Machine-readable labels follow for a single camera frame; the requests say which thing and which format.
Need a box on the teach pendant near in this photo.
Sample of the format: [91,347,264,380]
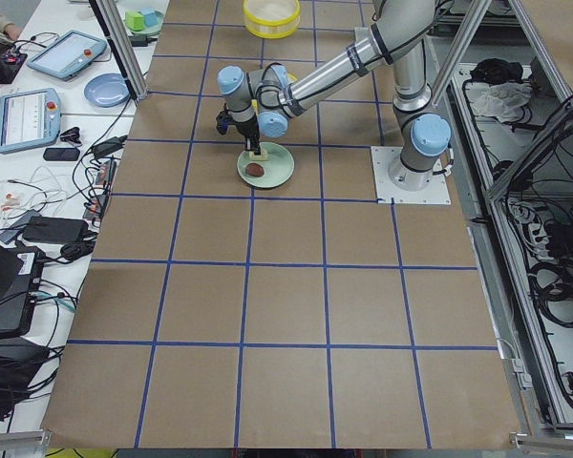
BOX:
[0,88,61,155]

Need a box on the green foam block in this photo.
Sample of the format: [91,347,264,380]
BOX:
[124,10,145,31]

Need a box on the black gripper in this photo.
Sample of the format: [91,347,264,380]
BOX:
[241,118,262,156]

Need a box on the white bun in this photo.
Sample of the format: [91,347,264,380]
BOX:
[249,147,267,161]

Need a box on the brown bun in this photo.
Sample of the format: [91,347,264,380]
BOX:
[244,162,265,177]

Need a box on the black laptop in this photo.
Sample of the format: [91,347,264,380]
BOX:
[0,245,45,339]

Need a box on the teach pendant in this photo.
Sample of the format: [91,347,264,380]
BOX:
[27,31,108,80]
[0,88,61,155]

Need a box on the white crumpled cloth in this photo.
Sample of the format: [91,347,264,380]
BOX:
[472,82,532,123]

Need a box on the black power adapter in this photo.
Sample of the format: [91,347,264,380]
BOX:
[91,135,128,159]

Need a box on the blue foam block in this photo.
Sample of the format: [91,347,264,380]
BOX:
[138,8,159,28]

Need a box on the teach pendant far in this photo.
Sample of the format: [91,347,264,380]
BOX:
[27,31,108,80]

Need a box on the blue plate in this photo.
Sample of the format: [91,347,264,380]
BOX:
[83,73,130,108]

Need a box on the aluminium frame post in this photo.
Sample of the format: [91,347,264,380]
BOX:
[89,0,148,103]

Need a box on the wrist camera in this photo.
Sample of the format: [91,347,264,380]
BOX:
[216,108,233,135]

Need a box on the light green plate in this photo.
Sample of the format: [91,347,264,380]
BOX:
[237,142,295,189]

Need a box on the green bowl with blocks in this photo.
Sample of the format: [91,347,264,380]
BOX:
[124,8,164,36]

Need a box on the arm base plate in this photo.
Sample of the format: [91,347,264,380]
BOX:
[371,146,452,205]

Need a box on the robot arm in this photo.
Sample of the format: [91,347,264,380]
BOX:
[216,1,443,157]

